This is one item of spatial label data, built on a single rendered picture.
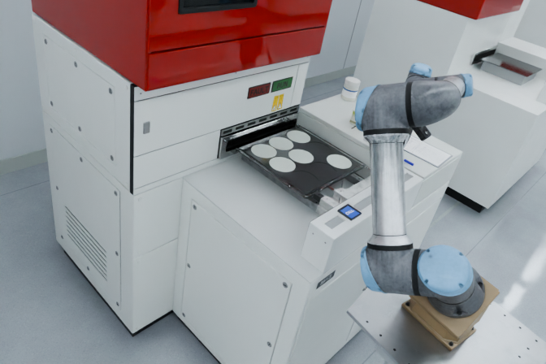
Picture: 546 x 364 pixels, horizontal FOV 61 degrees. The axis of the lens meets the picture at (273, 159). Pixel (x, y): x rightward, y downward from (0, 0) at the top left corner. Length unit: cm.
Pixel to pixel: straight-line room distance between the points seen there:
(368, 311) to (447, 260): 32
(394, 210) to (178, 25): 77
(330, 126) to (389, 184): 80
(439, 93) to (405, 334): 66
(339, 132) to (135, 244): 91
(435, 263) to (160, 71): 89
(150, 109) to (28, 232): 146
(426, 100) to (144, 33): 75
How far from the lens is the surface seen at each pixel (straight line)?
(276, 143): 185
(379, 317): 140
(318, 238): 140
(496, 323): 157
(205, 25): 142
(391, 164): 120
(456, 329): 138
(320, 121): 197
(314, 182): 167
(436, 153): 198
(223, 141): 175
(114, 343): 224
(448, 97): 121
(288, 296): 152
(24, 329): 235
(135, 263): 185
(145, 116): 148
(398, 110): 118
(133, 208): 166
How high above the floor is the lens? 183
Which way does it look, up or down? 32 degrees down
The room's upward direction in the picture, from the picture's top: 11 degrees clockwise
